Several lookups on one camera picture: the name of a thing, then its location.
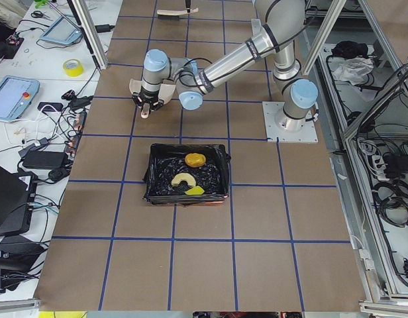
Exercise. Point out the pink bin with black bag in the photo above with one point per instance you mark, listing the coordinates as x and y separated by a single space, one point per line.
167 160

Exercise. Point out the black power strip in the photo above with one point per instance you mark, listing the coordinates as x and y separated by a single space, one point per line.
74 139

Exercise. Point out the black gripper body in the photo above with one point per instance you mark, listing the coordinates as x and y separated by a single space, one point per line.
147 98

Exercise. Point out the yellow green sponge piece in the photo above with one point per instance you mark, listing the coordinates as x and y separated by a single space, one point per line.
197 190

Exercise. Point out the white power strip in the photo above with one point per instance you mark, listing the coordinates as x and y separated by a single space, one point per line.
379 167

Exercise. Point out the black power adapter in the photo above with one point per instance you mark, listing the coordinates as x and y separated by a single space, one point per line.
45 160

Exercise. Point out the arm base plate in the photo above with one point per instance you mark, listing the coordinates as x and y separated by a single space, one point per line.
280 128

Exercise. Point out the black scissors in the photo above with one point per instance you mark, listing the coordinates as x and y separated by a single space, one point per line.
39 15

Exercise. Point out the crumpled white cloth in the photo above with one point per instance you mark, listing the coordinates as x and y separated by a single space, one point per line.
354 70

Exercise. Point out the black laptop computer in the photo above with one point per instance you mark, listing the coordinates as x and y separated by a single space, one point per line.
17 191

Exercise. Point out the far blue teach pendant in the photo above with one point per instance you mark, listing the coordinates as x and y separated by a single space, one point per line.
62 31

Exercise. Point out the aluminium frame post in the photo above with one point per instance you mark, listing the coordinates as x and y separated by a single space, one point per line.
85 23

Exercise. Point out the yellow toy potato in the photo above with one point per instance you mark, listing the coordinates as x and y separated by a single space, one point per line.
195 160

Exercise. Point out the blue teach pendant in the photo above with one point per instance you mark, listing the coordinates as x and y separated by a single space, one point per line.
16 94
62 31

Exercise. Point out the yellow tape roll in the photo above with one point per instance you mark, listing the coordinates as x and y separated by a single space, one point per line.
73 67

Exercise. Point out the near blue teach pendant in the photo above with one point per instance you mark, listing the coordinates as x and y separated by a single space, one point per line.
16 94

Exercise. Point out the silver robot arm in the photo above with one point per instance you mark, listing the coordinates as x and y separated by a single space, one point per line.
281 22

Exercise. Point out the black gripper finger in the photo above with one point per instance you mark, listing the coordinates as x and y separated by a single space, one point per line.
187 5
156 105
138 102

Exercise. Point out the toy croissant bread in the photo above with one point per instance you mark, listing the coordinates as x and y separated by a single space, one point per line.
183 177

